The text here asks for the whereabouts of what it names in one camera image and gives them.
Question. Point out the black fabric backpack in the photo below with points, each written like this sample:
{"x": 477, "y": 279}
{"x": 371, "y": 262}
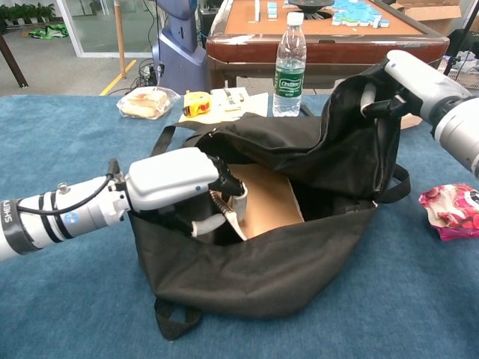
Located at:
{"x": 262, "y": 269}

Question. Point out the blue mahjong tile pile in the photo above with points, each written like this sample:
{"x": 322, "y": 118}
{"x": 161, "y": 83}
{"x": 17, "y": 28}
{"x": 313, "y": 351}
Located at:
{"x": 355, "y": 13}

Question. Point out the pale yellow paper sheet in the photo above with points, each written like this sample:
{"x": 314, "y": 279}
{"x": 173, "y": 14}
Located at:
{"x": 256, "y": 104}

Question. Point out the beige plastic tray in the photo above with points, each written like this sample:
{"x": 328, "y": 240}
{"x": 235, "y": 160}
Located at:
{"x": 411, "y": 121}

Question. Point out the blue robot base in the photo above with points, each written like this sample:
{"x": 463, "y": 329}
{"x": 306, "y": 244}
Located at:
{"x": 179, "y": 60}

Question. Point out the yellow tape measure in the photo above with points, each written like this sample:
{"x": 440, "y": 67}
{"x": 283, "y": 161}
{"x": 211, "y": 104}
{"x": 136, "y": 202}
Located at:
{"x": 196, "y": 104}

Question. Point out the black round table dial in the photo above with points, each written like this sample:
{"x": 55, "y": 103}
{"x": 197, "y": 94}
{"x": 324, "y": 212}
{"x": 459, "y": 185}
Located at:
{"x": 322, "y": 3}

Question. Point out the razor on white card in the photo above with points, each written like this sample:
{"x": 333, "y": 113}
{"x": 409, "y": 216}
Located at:
{"x": 232, "y": 99}

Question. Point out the brown mahjong table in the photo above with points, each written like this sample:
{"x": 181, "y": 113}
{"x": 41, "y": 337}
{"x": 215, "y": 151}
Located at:
{"x": 355, "y": 46}

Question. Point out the green plastic wrapper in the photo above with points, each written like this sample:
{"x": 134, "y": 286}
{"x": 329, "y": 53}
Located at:
{"x": 48, "y": 31}

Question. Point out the bagged sandwich bread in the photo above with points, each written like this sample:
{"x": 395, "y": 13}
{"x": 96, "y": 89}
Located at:
{"x": 144, "y": 102}

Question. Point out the blue table mat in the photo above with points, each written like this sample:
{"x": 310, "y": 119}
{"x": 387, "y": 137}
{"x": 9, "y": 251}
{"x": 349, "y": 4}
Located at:
{"x": 75, "y": 299}

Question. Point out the black tripod stand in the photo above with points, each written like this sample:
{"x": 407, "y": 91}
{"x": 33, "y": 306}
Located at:
{"x": 462, "y": 26}

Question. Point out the brown spiral notebook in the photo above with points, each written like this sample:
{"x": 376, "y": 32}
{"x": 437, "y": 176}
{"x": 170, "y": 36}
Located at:
{"x": 265, "y": 202}

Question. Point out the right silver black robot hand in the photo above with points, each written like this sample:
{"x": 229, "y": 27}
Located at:
{"x": 419, "y": 82}

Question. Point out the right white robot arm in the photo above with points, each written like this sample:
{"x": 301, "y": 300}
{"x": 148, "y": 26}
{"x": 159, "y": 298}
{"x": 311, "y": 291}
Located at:
{"x": 462, "y": 131}

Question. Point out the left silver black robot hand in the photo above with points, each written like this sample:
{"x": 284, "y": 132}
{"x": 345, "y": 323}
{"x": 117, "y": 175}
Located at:
{"x": 168, "y": 179}

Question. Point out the dark furniture leg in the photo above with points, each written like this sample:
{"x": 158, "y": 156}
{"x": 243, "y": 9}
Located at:
{"x": 15, "y": 63}

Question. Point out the wooden pole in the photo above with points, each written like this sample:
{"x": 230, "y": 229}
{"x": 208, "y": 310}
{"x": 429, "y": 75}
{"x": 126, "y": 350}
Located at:
{"x": 120, "y": 37}

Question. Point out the cardboard box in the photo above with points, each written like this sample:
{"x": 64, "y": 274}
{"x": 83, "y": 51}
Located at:
{"x": 434, "y": 13}

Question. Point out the green potted plants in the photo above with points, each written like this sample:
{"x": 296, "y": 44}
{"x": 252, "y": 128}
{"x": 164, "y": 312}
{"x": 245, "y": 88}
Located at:
{"x": 26, "y": 13}

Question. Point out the clear water bottle green label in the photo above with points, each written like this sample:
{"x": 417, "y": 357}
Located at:
{"x": 289, "y": 82}

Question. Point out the red floral snack pouch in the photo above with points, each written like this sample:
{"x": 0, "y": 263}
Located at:
{"x": 453, "y": 211}

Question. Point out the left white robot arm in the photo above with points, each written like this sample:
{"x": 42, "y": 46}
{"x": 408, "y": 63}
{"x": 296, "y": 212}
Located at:
{"x": 75, "y": 213}

